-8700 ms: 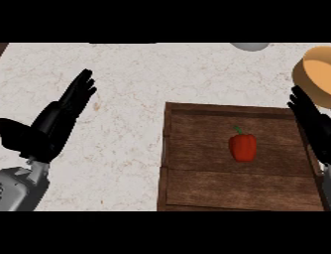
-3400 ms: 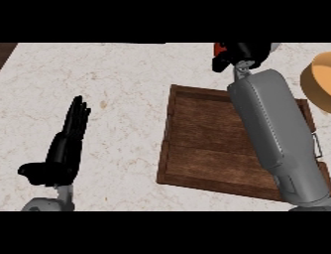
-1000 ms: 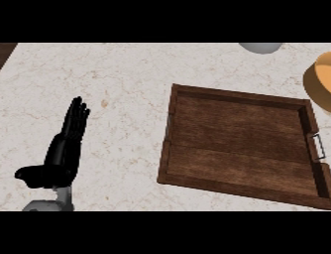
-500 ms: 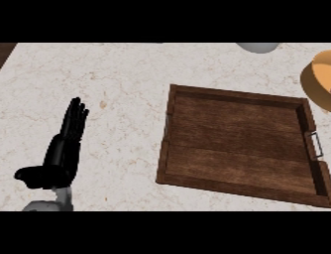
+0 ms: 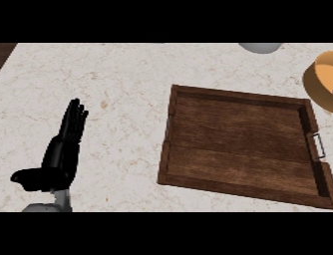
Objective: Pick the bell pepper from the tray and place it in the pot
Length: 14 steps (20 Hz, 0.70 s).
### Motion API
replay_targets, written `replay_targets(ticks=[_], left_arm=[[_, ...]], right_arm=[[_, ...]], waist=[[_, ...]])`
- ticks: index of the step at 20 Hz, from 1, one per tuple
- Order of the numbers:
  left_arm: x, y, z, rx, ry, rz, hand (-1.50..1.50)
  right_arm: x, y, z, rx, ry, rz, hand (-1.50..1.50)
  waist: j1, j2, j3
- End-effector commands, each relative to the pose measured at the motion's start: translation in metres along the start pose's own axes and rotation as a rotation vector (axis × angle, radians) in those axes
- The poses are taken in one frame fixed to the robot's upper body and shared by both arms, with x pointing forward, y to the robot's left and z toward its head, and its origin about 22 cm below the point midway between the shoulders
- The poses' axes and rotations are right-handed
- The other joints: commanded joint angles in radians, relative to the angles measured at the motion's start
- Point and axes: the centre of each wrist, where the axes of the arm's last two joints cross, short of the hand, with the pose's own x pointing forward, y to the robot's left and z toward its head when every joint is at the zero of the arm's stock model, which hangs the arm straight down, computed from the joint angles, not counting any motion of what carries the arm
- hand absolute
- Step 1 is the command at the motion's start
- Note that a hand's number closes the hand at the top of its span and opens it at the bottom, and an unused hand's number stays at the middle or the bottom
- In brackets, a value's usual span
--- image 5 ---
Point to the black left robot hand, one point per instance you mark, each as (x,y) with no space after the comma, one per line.
(61,156)

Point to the brown wooden tray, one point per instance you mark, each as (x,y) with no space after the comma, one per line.
(238,142)

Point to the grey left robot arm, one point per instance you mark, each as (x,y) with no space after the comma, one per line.
(56,203)

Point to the grey rounded object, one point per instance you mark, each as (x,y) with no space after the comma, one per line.
(260,47)

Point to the tan pot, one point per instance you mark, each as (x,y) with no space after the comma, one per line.
(327,83)

